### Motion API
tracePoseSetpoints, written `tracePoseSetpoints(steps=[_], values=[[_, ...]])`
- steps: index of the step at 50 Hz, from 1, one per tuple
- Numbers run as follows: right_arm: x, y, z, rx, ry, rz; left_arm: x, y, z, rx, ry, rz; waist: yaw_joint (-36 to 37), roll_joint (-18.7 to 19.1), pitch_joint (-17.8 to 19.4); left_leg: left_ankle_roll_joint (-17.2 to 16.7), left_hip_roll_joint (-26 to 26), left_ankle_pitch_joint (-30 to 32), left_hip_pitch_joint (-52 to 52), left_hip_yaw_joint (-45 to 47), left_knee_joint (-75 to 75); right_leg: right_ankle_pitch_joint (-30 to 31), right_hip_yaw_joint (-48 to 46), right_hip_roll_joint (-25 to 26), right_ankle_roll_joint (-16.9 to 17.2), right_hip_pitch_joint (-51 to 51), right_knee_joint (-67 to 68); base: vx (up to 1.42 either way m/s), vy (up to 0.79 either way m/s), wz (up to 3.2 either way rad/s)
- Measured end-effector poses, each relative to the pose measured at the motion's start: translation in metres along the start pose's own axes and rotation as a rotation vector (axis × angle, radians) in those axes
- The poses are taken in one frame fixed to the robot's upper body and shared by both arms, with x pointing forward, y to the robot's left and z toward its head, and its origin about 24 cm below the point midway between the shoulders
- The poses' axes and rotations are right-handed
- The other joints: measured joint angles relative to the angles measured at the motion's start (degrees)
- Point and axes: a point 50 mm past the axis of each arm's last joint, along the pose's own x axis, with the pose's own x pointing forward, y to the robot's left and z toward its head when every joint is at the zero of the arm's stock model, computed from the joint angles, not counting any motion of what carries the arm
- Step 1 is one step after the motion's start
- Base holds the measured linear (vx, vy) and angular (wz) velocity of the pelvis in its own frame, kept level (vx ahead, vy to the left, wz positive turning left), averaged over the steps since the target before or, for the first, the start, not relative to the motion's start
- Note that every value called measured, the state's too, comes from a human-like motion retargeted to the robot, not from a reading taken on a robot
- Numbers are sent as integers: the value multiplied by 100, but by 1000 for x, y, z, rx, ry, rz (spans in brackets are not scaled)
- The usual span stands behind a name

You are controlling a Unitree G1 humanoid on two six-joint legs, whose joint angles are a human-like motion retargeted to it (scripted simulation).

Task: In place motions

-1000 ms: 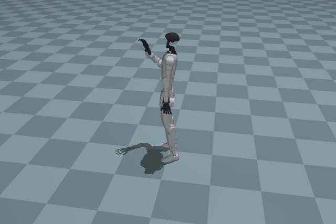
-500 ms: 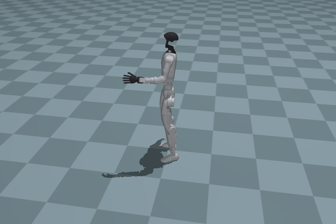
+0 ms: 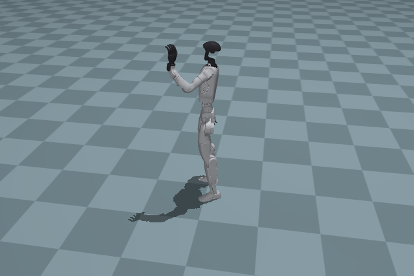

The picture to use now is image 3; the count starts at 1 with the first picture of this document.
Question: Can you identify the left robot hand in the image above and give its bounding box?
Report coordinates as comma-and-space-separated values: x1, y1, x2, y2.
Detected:
165, 44, 177, 71

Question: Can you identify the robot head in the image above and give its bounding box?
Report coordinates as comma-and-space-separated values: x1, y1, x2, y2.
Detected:
203, 41, 221, 68

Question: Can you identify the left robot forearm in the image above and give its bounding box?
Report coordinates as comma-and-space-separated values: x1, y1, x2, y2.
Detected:
166, 66, 191, 91

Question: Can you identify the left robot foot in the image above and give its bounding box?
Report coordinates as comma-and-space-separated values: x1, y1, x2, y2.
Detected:
199, 190, 221, 202

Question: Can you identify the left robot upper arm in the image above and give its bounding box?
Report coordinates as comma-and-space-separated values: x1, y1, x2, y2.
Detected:
182, 69, 213, 93

